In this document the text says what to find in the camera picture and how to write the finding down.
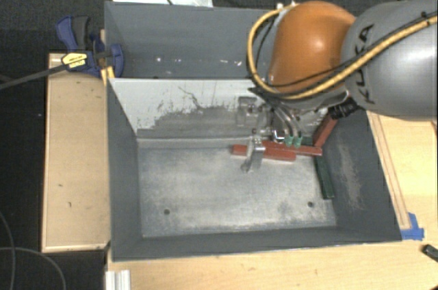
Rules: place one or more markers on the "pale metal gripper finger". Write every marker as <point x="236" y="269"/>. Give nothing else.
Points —
<point x="246" y="112"/>
<point x="255" y="153"/>

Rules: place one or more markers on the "red-brown flat block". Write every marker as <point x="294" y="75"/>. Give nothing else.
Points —
<point x="277" y="154"/>
<point x="325" y="131"/>
<point x="309" y="150"/>

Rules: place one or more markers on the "grey metal bin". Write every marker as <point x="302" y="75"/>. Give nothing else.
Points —
<point x="205" y="186"/>

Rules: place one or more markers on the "dark green flat block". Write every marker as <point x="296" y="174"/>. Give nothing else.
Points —
<point x="325" y="179"/>

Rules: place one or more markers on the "pale wood board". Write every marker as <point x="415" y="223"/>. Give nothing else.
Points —
<point x="75" y="158"/>

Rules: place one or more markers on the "black cylinder on white bracket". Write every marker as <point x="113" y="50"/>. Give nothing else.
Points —
<point x="344" y="109"/>

